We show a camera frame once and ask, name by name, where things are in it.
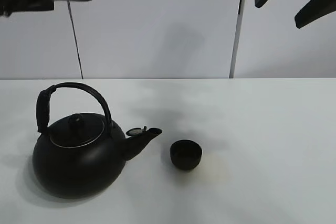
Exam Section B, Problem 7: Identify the small black teacup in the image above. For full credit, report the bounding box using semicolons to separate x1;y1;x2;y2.
170;140;203;171

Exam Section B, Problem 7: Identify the black hanging wall cable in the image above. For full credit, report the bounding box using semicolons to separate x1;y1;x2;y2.
67;0;84;79

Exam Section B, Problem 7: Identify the grey wall panel strip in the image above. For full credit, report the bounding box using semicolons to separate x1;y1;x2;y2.
229;0;245;79

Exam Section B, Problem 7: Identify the black round teapot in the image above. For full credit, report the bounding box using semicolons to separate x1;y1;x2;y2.
32;82;163;199

